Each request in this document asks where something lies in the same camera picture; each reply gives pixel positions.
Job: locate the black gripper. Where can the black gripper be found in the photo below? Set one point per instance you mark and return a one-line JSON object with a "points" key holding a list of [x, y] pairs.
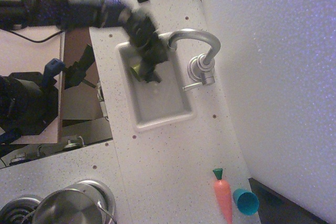
{"points": [[141, 30]]}

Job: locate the silver curved faucet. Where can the silver curved faucet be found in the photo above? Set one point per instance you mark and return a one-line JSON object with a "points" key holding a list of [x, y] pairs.
{"points": [[200, 68]]}

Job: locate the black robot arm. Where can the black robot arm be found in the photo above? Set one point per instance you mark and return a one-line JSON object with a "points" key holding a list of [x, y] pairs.
{"points": [[73, 14]]}

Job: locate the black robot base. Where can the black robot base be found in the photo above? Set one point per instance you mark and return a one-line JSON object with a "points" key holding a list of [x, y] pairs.
{"points": [[28, 106]]}

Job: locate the green plastic cup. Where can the green plastic cup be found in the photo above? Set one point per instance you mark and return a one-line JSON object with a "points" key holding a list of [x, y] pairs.
{"points": [[135, 70]]}

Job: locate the white recessed sink basin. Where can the white recessed sink basin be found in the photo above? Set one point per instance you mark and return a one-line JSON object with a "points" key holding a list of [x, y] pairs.
{"points": [[155, 104]]}

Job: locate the blue black clamp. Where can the blue black clamp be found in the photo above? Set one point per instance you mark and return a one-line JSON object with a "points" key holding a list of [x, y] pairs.
{"points": [[74, 74]]}

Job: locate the orange toy carrot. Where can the orange toy carrot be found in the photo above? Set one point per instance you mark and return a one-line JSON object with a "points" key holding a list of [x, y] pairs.
{"points": [[223, 195]]}

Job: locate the silver stove burner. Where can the silver stove burner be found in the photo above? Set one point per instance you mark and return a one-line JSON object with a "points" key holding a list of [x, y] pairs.
{"points": [[20, 210], [99, 196]]}

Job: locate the stainless steel pot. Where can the stainless steel pot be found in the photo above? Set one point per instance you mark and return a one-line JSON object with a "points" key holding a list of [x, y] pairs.
{"points": [[63, 206]]}

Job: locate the teal plastic cup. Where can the teal plastic cup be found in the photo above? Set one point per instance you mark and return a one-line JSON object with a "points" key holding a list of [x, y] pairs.
{"points": [[246, 201]]}

